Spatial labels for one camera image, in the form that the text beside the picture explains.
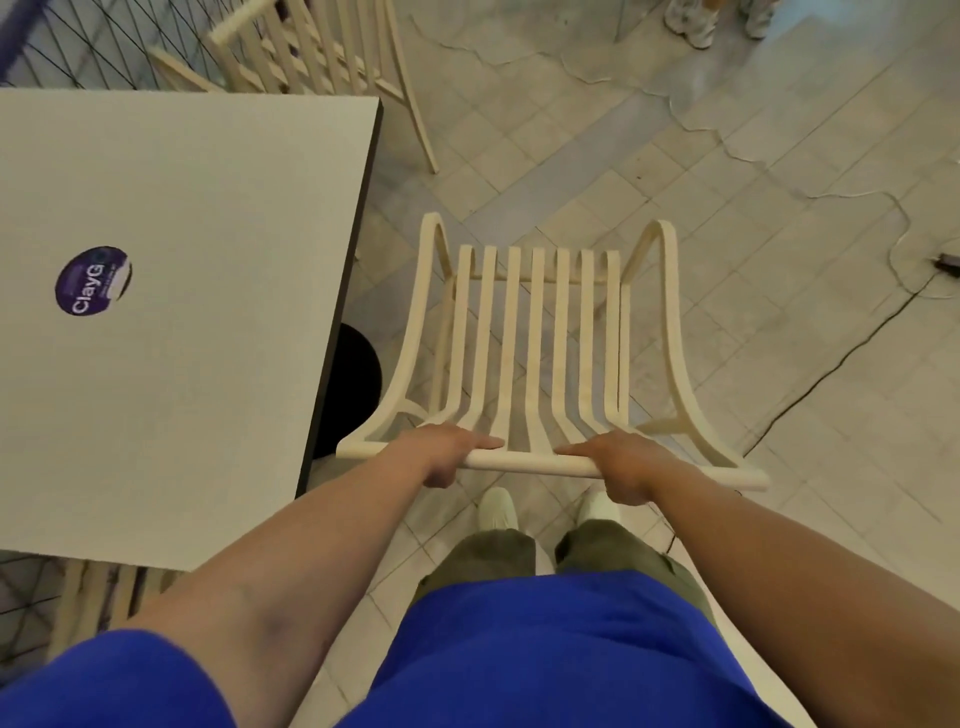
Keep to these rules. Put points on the person's left thumb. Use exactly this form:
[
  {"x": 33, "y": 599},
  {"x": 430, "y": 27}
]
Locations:
[{"x": 480, "y": 443}]

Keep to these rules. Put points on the black round table base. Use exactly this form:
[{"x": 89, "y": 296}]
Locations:
[{"x": 351, "y": 390}]

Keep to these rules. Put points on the blue metal rail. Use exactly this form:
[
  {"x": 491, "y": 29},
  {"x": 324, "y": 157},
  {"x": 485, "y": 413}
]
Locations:
[{"x": 19, "y": 37}]

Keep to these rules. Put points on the blue shirt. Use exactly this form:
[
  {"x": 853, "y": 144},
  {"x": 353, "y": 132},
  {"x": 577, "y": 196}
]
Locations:
[{"x": 562, "y": 652}]

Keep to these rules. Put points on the person's white left shoe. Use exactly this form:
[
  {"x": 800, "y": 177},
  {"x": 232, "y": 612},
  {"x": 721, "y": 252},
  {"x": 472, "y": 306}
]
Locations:
[{"x": 497, "y": 511}]

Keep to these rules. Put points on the person's right hand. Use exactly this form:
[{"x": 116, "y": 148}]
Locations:
[{"x": 626, "y": 461}]

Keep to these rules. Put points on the person's left hand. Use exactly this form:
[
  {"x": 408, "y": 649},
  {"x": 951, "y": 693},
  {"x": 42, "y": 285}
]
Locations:
[{"x": 431, "y": 450}]

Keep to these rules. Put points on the person's right forearm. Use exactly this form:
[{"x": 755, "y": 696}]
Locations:
[{"x": 787, "y": 592}]

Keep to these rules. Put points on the person's left forearm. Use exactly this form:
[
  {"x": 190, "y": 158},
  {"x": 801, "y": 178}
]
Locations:
[{"x": 300, "y": 570}]

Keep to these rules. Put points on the person's right thumb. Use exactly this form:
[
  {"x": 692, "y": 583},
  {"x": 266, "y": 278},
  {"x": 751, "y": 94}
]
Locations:
[{"x": 579, "y": 450}]

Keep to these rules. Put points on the round purple sticker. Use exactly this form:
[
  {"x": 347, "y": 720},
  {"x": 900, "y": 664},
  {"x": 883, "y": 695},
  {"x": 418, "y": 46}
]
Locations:
[{"x": 93, "y": 280}]

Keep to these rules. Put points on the person's white right shoe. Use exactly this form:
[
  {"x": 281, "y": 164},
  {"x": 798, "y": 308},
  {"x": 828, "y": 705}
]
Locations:
[{"x": 600, "y": 508}]

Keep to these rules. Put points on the cream slatted wooden chair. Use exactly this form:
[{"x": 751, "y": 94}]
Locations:
[
  {"x": 315, "y": 52},
  {"x": 537, "y": 360},
  {"x": 90, "y": 600}
]

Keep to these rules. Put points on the person's white shoe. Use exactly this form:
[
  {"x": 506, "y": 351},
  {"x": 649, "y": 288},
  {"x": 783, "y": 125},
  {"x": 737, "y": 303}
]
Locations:
[
  {"x": 759, "y": 16},
  {"x": 600, "y": 508},
  {"x": 691, "y": 21},
  {"x": 497, "y": 511}
]

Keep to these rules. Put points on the olive green trousers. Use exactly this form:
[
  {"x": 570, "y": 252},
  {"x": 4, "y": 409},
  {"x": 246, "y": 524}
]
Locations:
[{"x": 480, "y": 556}]

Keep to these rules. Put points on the dark power adapter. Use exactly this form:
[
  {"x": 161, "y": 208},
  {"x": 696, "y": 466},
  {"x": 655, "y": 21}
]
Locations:
[{"x": 948, "y": 263}]

